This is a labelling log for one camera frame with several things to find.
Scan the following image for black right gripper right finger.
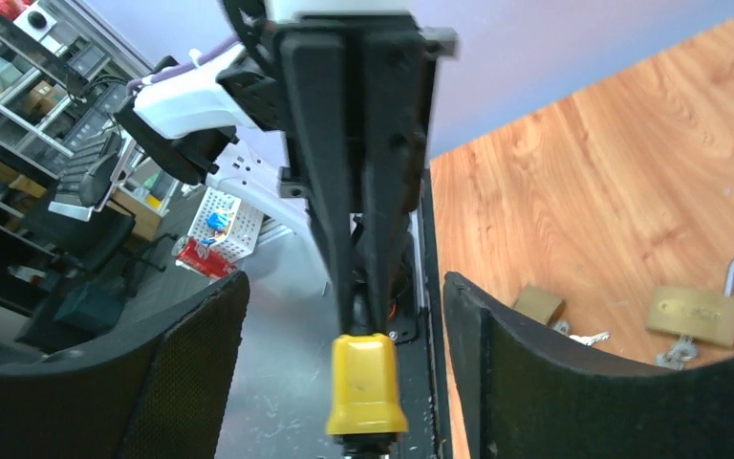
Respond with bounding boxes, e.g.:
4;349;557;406
443;272;734;458

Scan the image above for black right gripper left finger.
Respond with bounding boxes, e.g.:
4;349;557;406
0;272;250;458

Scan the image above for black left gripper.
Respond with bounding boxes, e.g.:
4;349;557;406
220;1;458;330

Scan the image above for yellow padlock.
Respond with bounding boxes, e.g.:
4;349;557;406
326;333;409;458

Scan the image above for brass padlock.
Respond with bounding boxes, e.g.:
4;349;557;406
511;285;566;326
646;258;734;347

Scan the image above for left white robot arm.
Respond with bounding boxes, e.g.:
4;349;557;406
0;1;458;458

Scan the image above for red soda can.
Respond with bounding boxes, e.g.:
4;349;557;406
171;235;237;280

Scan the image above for black office chair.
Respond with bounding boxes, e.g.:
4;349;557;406
15;129;179;350

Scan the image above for white plastic basket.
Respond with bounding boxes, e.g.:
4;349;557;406
187;188;264;262

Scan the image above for metal storage shelf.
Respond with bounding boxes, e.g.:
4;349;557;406
0;1;142;316

